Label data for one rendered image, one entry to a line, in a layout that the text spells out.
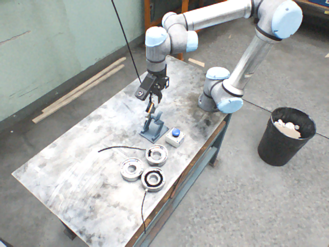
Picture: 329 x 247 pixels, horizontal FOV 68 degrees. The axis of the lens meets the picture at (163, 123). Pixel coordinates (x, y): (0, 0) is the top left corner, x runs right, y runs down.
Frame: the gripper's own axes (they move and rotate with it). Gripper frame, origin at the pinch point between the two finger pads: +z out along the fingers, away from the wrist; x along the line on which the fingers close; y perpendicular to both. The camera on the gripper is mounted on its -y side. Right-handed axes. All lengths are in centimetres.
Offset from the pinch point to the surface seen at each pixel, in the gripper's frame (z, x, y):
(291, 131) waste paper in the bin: 65, -58, 98
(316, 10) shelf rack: 58, -10, 324
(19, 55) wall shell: 40, 149, 5
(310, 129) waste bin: 62, -69, 108
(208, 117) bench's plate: 19.7, -16.4, 28.3
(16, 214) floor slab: 99, 68, -71
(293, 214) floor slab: 100, -89, 58
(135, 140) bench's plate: 19.6, 3.2, -9.1
